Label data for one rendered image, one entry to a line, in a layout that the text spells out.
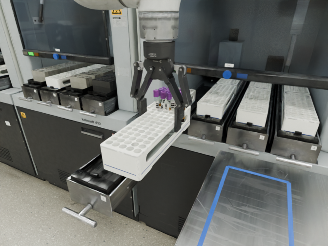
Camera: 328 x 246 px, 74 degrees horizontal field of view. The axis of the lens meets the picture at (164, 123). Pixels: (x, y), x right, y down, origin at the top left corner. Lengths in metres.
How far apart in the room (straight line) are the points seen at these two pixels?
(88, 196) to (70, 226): 1.02
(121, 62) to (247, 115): 0.59
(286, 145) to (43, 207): 1.52
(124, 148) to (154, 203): 0.78
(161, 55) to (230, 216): 0.36
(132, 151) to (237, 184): 0.25
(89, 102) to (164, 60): 0.65
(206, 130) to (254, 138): 0.17
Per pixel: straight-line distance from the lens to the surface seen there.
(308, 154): 0.85
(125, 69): 1.04
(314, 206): 0.57
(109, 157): 0.49
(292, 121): 0.84
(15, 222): 1.78
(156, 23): 0.50
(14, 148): 1.94
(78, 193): 0.61
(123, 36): 1.02
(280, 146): 0.84
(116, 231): 1.50
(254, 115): 0.83
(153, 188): 1.15
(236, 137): 0.84
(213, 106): 0.84
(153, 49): 0.51
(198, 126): 0.85
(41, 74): 1.46
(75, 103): 1.19
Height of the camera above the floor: 1.17
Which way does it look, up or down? 26 degrees down
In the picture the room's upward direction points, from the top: straight up
